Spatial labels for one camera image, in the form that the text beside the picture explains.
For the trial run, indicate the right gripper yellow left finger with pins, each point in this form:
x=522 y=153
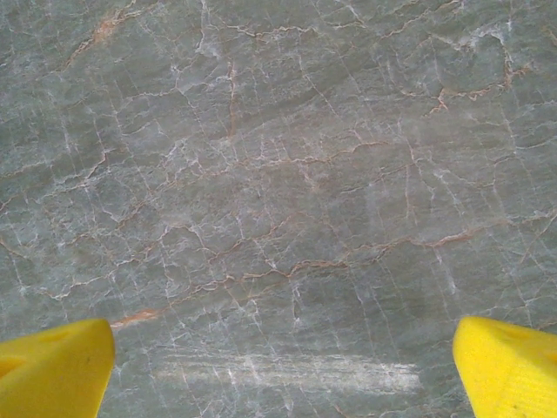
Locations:
x=52 y=370

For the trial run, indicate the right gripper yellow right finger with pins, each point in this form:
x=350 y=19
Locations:
x=509 y=374

